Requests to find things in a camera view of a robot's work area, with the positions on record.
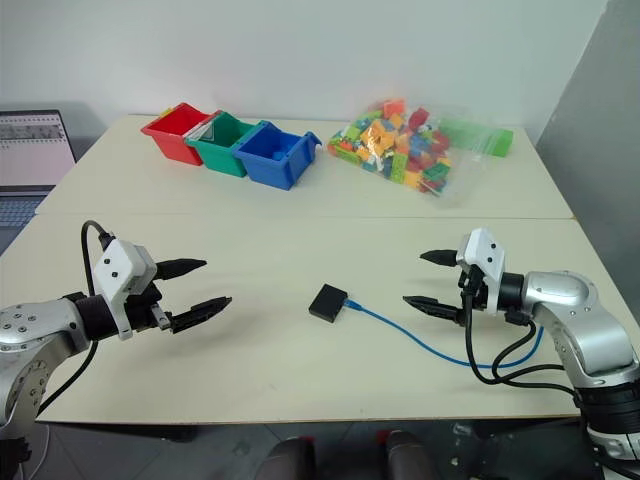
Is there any green plastic bin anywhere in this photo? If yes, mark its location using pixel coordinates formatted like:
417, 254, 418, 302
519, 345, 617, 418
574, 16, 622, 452
185, 110, 267, 178

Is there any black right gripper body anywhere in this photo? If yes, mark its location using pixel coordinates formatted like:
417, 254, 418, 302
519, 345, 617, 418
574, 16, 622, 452
456, 263, 492, 327

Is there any clear bag of colourful bricks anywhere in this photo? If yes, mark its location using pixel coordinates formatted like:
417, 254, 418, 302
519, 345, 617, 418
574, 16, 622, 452
326, 97, 516, 209

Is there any small black box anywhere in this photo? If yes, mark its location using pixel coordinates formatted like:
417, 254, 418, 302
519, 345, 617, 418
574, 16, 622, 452
307, 282, 349, 324

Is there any dark rounded shape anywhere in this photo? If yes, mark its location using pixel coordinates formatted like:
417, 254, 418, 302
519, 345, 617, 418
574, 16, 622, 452
254, 436, 318, 480
377, 428, 444, 480

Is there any grey laptop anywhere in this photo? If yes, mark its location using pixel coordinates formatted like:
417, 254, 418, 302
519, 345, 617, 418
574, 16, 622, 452
0, 109, 78, 257

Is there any grey partition panel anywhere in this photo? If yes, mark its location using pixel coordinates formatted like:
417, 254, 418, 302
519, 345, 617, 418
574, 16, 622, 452
531, 0, 640, 354

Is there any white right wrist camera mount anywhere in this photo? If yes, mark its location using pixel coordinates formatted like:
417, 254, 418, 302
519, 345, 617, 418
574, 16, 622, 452
455, 227, 508, 317

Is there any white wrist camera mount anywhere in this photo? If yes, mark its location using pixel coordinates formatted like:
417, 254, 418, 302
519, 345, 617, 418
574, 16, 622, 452
93, 239, 159, 342
455, 227, 508, 317

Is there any blue cable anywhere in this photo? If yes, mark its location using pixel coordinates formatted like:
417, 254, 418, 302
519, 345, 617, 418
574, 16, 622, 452
343, 297, 546, 371

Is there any white card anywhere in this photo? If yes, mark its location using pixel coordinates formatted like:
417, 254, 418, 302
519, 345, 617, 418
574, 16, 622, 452
185, 116, 219, 145

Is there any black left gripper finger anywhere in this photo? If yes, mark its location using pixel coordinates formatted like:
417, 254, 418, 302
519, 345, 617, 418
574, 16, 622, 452
169, 295, 233, 335
154, 257, 208, 282

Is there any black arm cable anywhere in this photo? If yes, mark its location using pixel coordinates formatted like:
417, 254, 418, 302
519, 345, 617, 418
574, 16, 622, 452
35, 219, 117, 417
461, 272, 584, 402

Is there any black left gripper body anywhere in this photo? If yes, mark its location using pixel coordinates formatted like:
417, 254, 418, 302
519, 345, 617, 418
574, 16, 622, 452
124, 279, 175, 335

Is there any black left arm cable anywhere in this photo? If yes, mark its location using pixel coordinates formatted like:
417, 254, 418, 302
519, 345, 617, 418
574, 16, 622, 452
35, 219, 117, 417

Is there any red plastic bin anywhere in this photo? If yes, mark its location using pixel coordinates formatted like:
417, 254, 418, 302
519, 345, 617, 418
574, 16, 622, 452
140, 101, 222, 167

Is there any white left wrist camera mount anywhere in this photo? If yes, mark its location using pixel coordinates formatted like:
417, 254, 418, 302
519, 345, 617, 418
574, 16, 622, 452
93, 239, 159, 342

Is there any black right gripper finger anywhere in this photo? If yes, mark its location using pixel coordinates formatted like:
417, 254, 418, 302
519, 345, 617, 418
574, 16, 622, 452
419, 247, 459, 269
402, 294, 464, 328

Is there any blue plastic bin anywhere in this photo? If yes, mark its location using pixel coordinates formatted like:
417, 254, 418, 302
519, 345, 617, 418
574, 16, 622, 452
231, 119, 322, 192

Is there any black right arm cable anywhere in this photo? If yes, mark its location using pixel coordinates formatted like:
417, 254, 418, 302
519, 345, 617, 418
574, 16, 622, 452
461, 272, 584, 402

